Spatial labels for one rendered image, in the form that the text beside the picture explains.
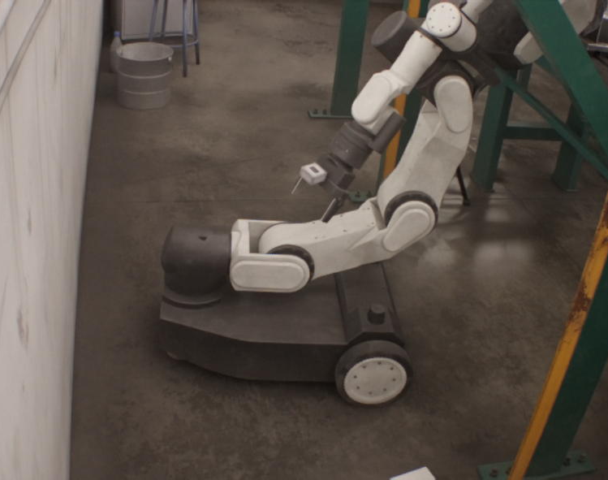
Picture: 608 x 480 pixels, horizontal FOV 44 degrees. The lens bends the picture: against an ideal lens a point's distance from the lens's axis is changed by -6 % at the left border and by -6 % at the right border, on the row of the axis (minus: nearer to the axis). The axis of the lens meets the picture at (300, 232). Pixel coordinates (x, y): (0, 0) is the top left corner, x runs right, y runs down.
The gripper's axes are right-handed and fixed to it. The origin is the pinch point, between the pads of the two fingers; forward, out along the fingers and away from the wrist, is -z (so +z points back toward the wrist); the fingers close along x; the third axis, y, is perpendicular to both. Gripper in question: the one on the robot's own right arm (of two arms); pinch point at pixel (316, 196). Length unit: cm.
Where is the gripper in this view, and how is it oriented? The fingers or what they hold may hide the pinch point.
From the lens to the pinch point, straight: 179.5
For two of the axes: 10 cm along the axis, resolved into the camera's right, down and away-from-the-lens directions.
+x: 6.3, 6.1, -4.8
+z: 5.7, -7.8, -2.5
